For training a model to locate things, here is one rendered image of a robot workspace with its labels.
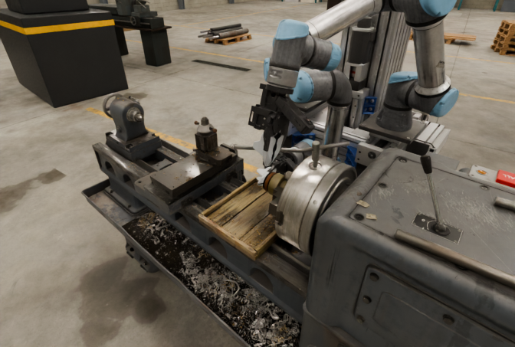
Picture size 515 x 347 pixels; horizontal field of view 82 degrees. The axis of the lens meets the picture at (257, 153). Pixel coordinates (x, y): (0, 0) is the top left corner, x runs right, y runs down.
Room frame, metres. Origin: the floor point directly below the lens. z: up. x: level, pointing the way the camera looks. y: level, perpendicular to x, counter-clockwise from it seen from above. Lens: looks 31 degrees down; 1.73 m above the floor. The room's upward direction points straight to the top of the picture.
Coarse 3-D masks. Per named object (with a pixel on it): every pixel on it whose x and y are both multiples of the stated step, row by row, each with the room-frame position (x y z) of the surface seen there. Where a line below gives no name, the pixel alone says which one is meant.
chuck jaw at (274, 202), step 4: (276, 188) 0.80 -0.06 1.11; (280, 188) 0.80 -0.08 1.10; (276, 192) 0.78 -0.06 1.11; (280, 192) 0.78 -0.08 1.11; (276, 196) 0.76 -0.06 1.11; (272, 200) 0.76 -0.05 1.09; (276, 200) 0.73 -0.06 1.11; (272, 204) 0.71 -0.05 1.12; (276, 204) 0.71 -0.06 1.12; (272, 208) 0.71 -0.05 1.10; (276, 208) 0.70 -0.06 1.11; (272, 212) 0.70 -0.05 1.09; (276, 212) 0.70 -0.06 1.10; (280, 212) 0.67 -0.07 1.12; (276, 216) 0.68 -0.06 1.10; (280, 216) 0.67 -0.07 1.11; (276, 220) 0.68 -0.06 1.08; (280, 220) 0.67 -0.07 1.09
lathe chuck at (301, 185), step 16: (304, 160) 0.78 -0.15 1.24; (320, 160) 0.78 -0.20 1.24; (304, 176) 0.71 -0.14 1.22; (320, 176) 0.70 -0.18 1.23; (288, 192) 0.69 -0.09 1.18; (304, 192) 0.67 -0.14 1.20; (288, 208) 0.66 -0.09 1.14; (304, 208) 0.64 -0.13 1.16; (288, 224) 0.64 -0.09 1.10; (288, 240) 0.65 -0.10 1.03
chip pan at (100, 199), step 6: (102, 192) 1.49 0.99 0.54; (90, 198) 1.43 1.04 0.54; (96, 198) 1.43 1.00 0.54; (102, 198) 1.43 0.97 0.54; (108, 198) 1.43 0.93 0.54; (96, 204) 1.38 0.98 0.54; (102, 204) 1.38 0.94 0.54; (108, 204) 1.38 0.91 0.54; (114, 204) 1.38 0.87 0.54; (108, 210) 1.32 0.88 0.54; (114, 210) 1.32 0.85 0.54; (120, 210) 1.32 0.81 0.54; (114, 216) 1.27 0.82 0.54; (120, 216) 1.27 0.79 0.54; (126, 216) 1.27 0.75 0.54; (120, 222) 1.22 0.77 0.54; (126, 222) 1.22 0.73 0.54
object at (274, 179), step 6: (270, 174) 0.88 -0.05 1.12; (276, 174) 0.87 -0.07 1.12; (264, 180) 0.86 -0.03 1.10; (270, 180) 0.85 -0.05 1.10; (276, 180) 0.84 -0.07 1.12; (282, 180) 0.84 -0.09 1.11; (264, 186) 0.85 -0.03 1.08; (270, 186) 0.83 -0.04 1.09; (276, 186) 0.82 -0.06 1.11; (282, 186) 0.82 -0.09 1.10; (270, 192) 0.83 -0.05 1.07
